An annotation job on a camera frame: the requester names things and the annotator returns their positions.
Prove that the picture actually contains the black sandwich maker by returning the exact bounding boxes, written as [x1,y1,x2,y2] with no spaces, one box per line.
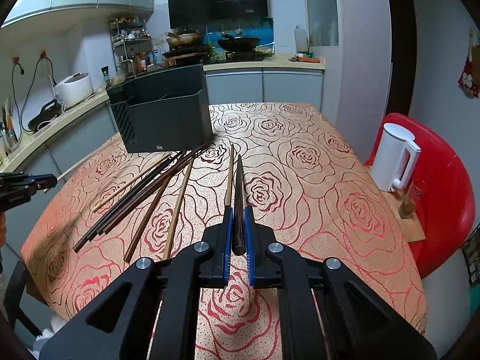
[28,98,63,133]

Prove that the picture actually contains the white plastic jug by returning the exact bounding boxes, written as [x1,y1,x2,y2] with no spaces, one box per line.
[294,25,309,54]

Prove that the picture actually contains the wooden board on chair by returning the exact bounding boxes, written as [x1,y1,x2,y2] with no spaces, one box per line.
[381,188,427,244]

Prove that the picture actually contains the dark green utensil holder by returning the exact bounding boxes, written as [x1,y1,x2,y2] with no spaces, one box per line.
[106,64,213,154]

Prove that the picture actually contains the light bamboo chopstick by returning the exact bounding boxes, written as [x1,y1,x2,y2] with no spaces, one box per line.
[224,145,235,206]

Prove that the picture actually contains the black wok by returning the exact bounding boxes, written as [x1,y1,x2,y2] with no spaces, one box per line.
[217,33,260,53]

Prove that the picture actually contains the tan wooden chopstick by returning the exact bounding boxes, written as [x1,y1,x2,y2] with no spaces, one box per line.
[163,158,194,260]

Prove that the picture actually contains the dark wenge chopstick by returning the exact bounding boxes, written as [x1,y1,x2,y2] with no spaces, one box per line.
[232,155,246,256]

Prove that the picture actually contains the brown wooden chopstick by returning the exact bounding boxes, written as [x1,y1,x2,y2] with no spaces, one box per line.
[124,176,171,263]

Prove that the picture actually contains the dark brown chopstick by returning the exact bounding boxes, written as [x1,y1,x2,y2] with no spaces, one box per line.
[95,141,212,235]

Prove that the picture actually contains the white electric kettle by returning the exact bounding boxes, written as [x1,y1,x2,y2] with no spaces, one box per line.
[370,123,422,192]

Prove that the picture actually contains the metal spice rack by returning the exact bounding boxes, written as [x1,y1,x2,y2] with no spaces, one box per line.
[108,16,152,77]

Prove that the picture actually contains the white rice cooker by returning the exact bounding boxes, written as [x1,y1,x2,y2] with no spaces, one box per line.
[54,72,94,109]

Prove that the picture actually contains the brown clay pot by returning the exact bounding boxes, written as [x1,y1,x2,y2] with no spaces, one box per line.
[166,32,203,49]

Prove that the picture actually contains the red plastic chair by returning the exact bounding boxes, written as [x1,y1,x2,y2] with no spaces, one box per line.
[366,113,475,278]

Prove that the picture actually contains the black power cable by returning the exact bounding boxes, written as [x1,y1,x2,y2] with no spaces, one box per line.
[19,53,57,133]

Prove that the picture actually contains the glass jar with utensils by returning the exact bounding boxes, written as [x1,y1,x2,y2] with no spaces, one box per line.
[1,95,19,153]

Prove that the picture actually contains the rose patterned tablecloth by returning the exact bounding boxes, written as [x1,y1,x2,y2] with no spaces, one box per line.
[22,103,422,318]

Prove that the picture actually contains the black chopstick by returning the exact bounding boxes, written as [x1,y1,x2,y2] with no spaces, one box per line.
[73,150,187,253]

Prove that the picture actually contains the small amber glass bottle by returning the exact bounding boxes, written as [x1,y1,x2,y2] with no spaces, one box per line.
[398,183,416,219]

